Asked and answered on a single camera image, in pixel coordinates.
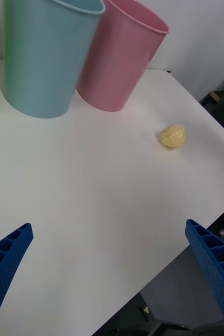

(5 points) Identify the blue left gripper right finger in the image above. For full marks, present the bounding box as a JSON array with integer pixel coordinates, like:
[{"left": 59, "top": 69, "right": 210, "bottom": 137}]
[{"left": 184, "top": 219, "right": 224, "bottom": 336}]

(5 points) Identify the pink plastic bin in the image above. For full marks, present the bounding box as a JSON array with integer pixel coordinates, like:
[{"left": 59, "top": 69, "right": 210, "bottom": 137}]
[{"left": 76, "top": 0, "right": 170, "bottom": 113}]

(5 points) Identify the yellow paper ball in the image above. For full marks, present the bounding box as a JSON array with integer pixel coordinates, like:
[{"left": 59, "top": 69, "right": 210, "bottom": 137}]
[{"left": 160, "top": 124, "right": 188, "bottom": 152}]

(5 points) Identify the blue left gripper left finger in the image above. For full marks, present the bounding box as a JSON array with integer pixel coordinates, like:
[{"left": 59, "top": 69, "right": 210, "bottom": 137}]
[{"left": 0, "top": 223, "right": 34, "bottom": 335}]

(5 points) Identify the pale blue plastic bin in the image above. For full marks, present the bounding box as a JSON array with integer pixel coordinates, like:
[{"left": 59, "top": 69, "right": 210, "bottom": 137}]
[{"left": 3, "top": 0, "right": 106, "bottom": 119}]

